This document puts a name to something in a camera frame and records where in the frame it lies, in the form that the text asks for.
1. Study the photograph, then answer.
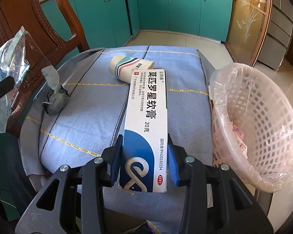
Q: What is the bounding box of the pink printed bag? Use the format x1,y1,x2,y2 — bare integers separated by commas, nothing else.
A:
228,123,248,158

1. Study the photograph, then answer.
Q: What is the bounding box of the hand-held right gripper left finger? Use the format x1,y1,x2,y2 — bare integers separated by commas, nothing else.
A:
15,134,124,234

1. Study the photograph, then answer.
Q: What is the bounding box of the white and blue medicine box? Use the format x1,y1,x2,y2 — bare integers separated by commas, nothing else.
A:
118,69,169,193

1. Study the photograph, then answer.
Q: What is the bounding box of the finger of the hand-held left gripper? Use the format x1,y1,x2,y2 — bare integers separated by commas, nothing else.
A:
0,77,15,106

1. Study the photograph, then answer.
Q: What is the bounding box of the clear plastic packet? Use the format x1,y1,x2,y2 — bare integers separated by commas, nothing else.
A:
0,27,31,134

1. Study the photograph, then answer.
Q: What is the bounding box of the white plastic basket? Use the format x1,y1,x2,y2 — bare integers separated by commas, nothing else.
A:
211,65,293,191

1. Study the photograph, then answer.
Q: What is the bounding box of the carved wooden chair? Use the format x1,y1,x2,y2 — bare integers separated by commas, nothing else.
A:
0,0,91,137

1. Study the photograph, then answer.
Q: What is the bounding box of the etched glass door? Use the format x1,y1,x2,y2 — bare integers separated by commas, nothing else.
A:
226,0,272,67

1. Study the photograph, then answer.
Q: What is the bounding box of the black plastic bag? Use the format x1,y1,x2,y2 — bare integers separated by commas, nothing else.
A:
41,66,69,116

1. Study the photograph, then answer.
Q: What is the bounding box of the striped paper cup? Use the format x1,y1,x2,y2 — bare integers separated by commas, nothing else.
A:
109,55,155,81

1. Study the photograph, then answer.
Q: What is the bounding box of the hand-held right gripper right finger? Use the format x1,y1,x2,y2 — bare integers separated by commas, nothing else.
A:
166,133,268,234

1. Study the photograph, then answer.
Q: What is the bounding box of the teal kitchen cabinet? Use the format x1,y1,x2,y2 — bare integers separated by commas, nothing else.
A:
40,0,137,54
136,0,234,42

